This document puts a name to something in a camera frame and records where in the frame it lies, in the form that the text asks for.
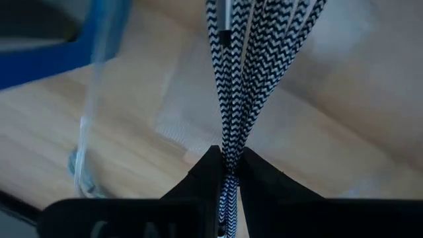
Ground black white braided USB-C cable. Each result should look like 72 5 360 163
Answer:
204 0 328 238

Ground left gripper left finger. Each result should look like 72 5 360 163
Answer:
36 144 229 238

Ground black aluminium table frame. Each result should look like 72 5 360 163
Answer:
0 188 42 229

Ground clear plastic container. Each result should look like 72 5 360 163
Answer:
67 0 229 199

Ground blue cardboard box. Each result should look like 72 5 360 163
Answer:
0 0 133 91

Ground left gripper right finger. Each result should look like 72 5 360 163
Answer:
234 146 423 238

